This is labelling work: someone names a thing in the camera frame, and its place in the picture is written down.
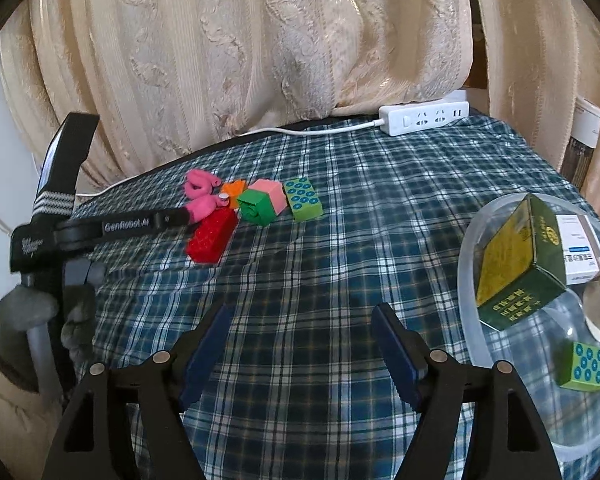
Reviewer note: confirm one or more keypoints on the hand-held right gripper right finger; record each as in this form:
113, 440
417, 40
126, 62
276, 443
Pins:
395, 355

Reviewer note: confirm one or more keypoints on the green and yellow box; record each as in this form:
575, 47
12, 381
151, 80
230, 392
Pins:
515, 270

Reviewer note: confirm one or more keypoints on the white medicine box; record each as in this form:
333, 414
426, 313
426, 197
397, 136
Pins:
577, 245

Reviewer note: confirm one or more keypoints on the person's left hand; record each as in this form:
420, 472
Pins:
25, 310

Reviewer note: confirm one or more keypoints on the cream patterned curtain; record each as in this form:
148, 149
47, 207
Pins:
230, 60
530, 60

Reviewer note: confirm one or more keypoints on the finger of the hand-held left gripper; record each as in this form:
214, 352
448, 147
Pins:
172, 220

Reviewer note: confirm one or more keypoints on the blue plaid tablecloth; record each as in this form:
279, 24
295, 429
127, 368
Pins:
330, 270

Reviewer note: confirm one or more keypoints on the white tower heater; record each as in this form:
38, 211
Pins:
582, 150

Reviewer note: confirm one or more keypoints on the pink building block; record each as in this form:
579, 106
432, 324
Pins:
272, 195

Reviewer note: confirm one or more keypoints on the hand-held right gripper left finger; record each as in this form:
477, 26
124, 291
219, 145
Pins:
207, 355

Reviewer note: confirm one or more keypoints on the white power strip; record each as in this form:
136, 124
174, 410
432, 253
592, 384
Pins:
420, 119

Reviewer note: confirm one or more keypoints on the red building block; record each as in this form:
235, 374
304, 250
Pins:
212, 235

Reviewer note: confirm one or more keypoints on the person's left forearm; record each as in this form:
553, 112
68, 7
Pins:
5, 410

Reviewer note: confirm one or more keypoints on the orange building block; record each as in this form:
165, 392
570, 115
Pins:
235, 189

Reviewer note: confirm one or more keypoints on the clear plastic bowl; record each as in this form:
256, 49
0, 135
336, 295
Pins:
530, 410

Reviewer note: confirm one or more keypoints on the green dotted building block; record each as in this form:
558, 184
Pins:
302, 200
587, 367

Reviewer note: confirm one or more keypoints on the pink foam hair roller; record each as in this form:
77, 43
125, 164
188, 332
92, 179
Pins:
197, 180
202, 208

